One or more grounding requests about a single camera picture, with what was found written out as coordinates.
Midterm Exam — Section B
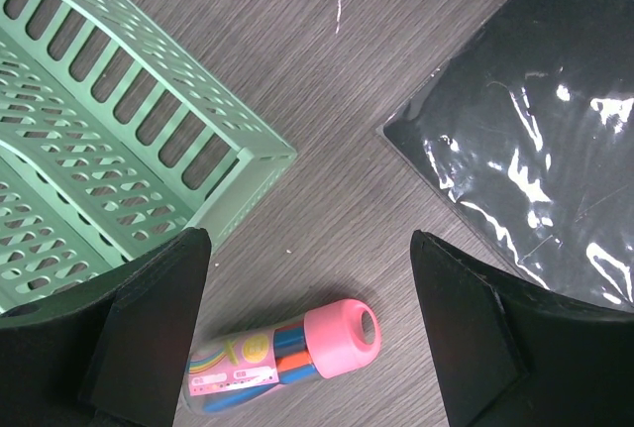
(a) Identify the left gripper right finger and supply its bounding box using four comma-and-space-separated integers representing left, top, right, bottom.
410, 231, 633, 426

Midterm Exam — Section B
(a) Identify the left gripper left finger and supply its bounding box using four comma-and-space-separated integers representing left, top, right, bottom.
1, 228, 211, 426

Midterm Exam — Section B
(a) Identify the pink capped pen bundle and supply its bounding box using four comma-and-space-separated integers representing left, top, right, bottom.
182, 298, 381, 415

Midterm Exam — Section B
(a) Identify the green file organizer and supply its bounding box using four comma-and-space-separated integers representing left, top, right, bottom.
1, 0, 296, 311

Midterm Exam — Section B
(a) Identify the black notebook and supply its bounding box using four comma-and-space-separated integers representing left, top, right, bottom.
382, 0, 633, 312

